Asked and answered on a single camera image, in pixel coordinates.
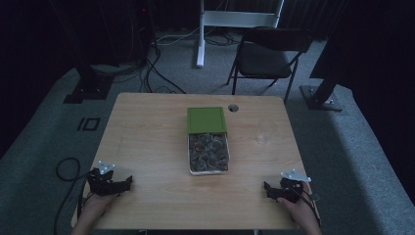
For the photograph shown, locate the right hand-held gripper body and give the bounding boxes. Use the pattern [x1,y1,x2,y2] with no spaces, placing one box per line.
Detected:
[278,168,312,205]

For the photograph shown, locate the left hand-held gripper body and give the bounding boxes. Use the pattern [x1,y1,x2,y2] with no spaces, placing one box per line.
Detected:
[86,160,122,197]

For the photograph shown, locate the white box tray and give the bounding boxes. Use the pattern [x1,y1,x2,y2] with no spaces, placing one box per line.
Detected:
[187,131,231,176]

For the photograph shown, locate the pile of dark round pieces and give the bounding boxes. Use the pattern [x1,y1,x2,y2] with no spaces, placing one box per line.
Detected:
[189,132,229,172]

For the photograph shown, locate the green box sleeve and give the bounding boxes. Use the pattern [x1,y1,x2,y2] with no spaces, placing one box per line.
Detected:
[186,106,228,135]

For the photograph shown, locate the person's left hand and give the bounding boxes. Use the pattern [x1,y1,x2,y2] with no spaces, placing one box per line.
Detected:
[81,192,118,215]

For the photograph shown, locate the person's right hand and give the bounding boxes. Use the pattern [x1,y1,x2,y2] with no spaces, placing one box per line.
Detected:
[276,182,316,223]

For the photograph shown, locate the black metal stand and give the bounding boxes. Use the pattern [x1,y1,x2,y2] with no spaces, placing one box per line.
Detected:
[63,0,115,105]
[300,30,345,113]

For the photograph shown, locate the black folding chair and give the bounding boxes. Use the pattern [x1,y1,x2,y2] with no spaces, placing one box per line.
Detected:
[226,26,314,104]

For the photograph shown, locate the dark curtain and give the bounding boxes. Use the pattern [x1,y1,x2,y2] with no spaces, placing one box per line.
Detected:
[308,0,415,200]

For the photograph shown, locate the dark equipment rack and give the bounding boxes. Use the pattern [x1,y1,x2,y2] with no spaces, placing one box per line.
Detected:
[121,0,155,65]

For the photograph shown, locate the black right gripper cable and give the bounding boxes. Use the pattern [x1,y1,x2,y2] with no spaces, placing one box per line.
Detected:
[293,187,322,228]

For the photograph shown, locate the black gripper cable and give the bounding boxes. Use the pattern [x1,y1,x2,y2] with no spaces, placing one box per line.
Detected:
[293,187,322,228]
[53,157,92,235]

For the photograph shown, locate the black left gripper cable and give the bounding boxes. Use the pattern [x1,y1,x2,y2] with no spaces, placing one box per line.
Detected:
[53,157,92,235]

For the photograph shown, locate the black floor cables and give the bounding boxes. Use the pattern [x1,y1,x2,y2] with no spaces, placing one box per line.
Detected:
[139,30,188,96]

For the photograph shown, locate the white floor cable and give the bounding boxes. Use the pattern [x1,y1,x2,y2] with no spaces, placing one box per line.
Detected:
[156,26,201,47]

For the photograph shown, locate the white metal desk frame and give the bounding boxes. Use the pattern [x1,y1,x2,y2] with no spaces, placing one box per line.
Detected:
[196,0,286,69]

